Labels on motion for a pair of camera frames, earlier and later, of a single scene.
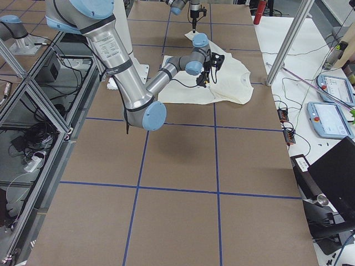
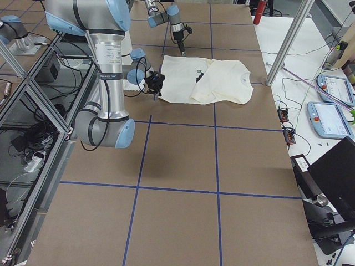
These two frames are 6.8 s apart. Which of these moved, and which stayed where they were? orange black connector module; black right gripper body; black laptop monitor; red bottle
Moved: black right gripper body
Stayed: red bottle; black laptop monitor; orange black connector module
